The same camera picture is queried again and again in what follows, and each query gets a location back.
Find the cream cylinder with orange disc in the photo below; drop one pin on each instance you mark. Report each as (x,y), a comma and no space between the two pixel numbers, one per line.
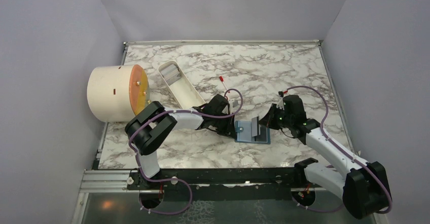
(118,93)

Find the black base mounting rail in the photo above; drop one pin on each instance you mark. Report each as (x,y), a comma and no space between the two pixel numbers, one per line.
(224,184)

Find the aluminium frame rail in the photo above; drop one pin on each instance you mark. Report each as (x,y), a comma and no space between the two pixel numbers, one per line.
(101,195)

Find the blue leather card holder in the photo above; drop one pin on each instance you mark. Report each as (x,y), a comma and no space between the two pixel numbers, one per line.
(243,132)

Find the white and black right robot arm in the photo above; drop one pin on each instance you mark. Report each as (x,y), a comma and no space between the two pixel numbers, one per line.
(362,186)

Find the white oblong plastic tray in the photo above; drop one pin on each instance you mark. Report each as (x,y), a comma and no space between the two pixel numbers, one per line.
(182,90)

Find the stack of cards in tray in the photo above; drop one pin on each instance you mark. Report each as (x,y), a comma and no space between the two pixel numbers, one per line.
(171,74)

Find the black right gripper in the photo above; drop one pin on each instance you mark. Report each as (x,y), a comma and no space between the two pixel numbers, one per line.
(268,120)

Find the small red white pen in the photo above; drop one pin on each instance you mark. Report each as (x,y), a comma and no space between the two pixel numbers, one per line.
(223,82)

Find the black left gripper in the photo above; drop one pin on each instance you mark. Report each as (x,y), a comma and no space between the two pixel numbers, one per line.
(229,128)

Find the grey silver credit card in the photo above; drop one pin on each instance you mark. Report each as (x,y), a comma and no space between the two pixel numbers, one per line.
(255,127)

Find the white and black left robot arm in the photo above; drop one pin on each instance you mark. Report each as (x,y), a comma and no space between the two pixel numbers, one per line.
(148,130)

